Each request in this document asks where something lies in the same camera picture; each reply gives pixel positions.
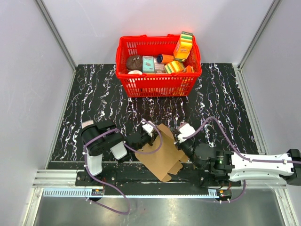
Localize brown cardboard box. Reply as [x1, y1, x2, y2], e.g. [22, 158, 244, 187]
[135, 124, 189, 182]

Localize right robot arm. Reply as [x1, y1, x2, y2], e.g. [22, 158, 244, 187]
[171, 123, 301, 186]

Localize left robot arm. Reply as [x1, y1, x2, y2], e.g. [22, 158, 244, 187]
[80, 120, 158, 186]

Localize pink small box in basket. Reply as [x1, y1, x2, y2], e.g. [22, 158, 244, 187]
[154, 57, 166, 73]

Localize teal snack box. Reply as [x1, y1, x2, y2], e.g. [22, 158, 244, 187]
[142, 56, 154, 73]

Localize yellow green striped box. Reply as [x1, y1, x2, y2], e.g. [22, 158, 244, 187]
[164, 60, 185, 74]

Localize red plastic shopping basket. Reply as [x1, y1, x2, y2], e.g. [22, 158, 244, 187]
[115, 34, 202, 97]

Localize white round lid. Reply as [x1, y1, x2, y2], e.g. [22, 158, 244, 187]
[128, 70, 143, 75]

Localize small orange packet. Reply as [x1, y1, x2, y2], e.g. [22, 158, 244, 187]
[182, 65, 194, 73]

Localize brown round cookie pack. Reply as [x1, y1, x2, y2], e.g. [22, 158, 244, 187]
[126, 55, 143, 71]

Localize orange tube with blue cap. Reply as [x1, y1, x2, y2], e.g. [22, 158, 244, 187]
[157, 54, 174, 64]

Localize tall orange yellow carton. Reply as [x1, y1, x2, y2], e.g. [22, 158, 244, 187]
[173, 32, 193, 63]

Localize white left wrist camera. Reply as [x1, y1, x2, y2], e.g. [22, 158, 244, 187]
[141, 120, 155, 137]

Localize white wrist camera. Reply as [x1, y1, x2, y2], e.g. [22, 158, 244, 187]
[176, 122, 196, 143]
[141, 120, 155, 137]

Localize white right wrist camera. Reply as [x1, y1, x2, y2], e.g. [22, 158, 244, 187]
[176, 122, 196, 143]

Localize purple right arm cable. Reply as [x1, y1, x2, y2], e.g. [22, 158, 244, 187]
[182, 116, 301, 203]

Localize aluminium frame rail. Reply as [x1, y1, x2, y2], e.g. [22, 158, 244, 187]
[34, 0, 77, 69]

